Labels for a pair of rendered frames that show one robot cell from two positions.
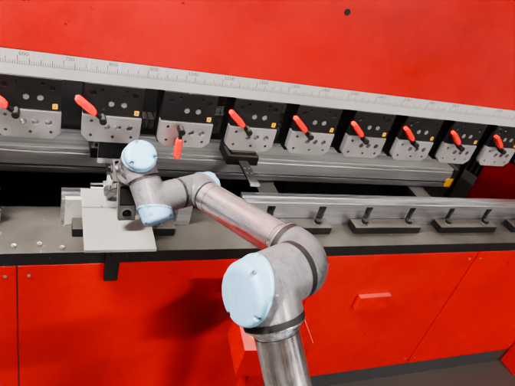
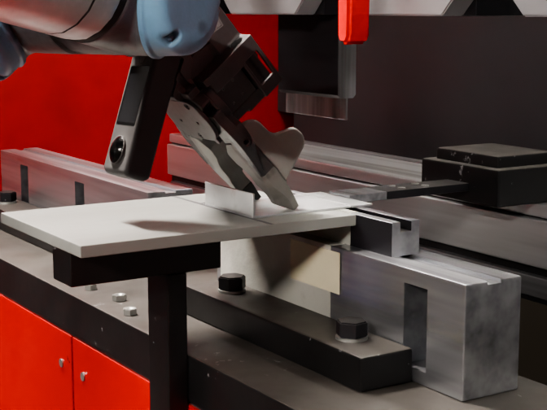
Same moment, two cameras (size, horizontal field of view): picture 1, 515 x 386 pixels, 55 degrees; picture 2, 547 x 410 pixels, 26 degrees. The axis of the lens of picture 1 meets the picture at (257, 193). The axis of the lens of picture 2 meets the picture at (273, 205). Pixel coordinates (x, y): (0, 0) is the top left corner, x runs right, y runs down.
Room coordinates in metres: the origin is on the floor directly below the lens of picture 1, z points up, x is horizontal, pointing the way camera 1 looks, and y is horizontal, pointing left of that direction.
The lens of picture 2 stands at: (1.05, -0.69, 1.18)
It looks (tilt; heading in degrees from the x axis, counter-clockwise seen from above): 9 degrees down; 85
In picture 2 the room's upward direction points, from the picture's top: straight up
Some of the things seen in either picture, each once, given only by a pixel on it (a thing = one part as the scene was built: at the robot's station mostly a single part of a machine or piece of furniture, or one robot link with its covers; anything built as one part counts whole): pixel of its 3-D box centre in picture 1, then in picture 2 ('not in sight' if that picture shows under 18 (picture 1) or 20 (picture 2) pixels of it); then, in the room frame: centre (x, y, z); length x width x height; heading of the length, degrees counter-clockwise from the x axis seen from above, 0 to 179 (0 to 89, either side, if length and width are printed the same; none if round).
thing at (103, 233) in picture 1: (116, 218); (177, 219); (1.05, 0.35, 1.00); 0.26 x 0.18 x 0.01; 28
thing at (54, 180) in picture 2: not in sight; (85, 201); (0.93, 0.91, 0.92); 0.50 x 0.06 x 0.10; 118
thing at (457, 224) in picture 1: (464, 225); not in sight; (1.78, -0.85, 0.89); 0.30 x 0.05 x 0.03; 118
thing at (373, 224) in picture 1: (385, 226); not in sight; (1.60, -0.50, 0.89); 0.30 x 0.05 x 0.03; 118
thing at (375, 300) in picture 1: (372, 301); not in sight; (1.52, -0.56, 0.59); 0.15 x 0.02 x 0.07; 118
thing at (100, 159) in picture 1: (116, 149); (316, 65); (1.19, 0.42, 1.13); 0.10 x 0.02 x 0.10; 118
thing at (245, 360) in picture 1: (269, 334); not in sight; (1.04, -0.16, 0.75); 0.20 x 0.16 x 0.18; 111
